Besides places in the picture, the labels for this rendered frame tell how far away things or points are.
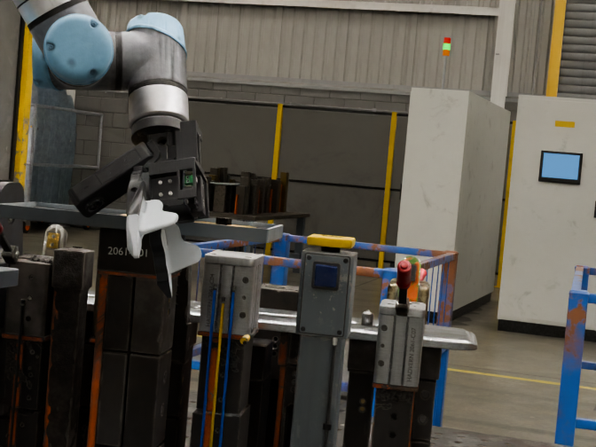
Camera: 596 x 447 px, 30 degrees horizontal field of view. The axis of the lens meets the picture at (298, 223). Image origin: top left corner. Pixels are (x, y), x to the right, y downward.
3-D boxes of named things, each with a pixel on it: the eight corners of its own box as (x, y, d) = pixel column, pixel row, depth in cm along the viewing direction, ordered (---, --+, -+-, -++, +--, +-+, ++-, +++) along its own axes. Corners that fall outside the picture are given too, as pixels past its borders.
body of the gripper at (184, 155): (196, 200, 131) (192, 110, 136) (125, 209, 132) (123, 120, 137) (210, 223, 138) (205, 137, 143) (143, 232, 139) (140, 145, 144)
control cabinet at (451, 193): (443, 294, 1194) (464, 66, 1182) (492, 301, 1177) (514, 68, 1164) (386, 317, 968) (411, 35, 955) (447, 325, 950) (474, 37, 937)
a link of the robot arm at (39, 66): (30, 21, 133) (123, 24, 135) (33, 30, 144) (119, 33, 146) (30, 87, 133) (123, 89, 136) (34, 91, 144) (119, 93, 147)
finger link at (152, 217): (170, 231, 124) (180, 188, 131) (119, 238, 124) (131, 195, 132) (176, 254, 125) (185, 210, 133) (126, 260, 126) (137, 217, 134)
